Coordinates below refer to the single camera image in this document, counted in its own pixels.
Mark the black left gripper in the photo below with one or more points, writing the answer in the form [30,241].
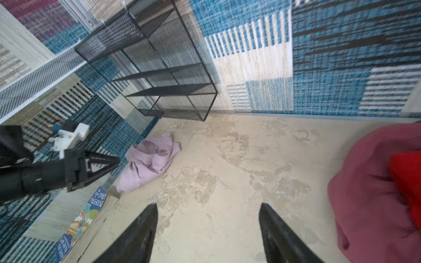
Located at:
[72,172]

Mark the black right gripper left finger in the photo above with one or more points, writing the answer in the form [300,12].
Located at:
[135,244]

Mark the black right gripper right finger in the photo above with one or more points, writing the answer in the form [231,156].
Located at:
[281,244]

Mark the lilac ribbed cloth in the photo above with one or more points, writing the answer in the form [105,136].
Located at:
[147,161]

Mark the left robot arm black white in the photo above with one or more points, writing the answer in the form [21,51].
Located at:
[21,176]

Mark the mauve pink cloth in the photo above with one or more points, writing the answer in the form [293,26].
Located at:
[371,216]

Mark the red fuzzy cloth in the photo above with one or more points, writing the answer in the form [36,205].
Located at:
[405,170]

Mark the blue illustrated book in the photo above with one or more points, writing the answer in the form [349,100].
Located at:
[80,224]

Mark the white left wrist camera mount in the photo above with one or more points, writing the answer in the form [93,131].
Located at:
[66,135]

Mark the black wire mesh shelf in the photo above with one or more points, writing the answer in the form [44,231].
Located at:
[161,55]

